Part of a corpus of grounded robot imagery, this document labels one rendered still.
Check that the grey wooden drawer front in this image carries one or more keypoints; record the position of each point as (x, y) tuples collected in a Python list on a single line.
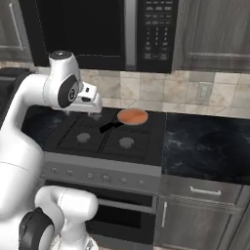
[(182, 182)]

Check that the grey wooden wall cupboard door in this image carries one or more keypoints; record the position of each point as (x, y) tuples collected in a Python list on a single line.
[(211, 32), (13, 55)]

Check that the black gas hob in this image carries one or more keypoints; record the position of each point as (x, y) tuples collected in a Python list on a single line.
[(107, 143)]

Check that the grey wooden base cupboard door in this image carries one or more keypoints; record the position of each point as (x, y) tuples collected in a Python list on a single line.
[(195, 224)]

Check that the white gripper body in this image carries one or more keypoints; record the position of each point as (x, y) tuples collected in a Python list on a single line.
[(88, 105)]

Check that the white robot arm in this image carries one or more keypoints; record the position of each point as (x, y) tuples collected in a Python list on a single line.
[(22, 153)]

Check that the black microwave oven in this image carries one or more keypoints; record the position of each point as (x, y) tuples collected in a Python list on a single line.
[(91, 29)]

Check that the pale wall socket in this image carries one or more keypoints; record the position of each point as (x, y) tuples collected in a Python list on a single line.
[(204, 91)]

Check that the grey wooden corner cupboard panel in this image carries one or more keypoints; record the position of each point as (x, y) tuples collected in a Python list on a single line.
[(242, 224)]

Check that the grey oven control panel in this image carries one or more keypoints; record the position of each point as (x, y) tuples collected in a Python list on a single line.
[(97, 172)]

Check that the black saucepan with orange marinade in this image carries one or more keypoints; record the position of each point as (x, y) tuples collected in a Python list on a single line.
[(133, 116)]

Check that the grey oven knob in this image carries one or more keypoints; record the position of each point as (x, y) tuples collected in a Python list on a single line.
[(89, 175), (105, 177), (53, 170), (123, 180), (69, 173), (140, 183)]

